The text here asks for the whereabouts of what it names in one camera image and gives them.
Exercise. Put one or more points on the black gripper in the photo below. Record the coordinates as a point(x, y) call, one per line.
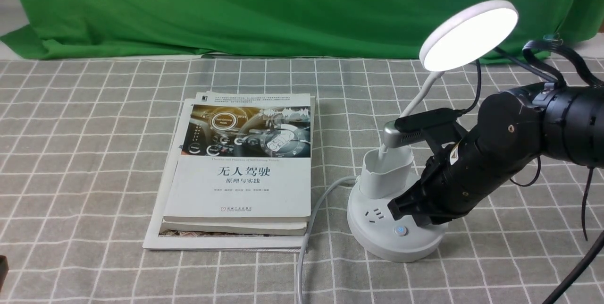
point(506, 137)

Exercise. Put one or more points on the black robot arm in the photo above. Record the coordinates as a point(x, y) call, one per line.
point(572, 122)

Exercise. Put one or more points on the white desk lamp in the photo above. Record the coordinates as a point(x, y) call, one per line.
point(388, 210)

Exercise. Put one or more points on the thin book under top book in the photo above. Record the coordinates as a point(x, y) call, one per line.
point(172, 228)

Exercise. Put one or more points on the white autonomous driving book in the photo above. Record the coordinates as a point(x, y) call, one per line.
point(243, 157)

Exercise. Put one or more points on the large white magazine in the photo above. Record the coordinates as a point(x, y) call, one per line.
point(154, 241)

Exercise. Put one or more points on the grey checkered tablecloth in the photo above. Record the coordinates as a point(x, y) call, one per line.
point(84, 142)

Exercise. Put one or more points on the green backdrop cloth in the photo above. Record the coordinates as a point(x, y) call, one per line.
point(384, 29)

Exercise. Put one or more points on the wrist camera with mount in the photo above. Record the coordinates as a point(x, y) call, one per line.
point(438, 128)

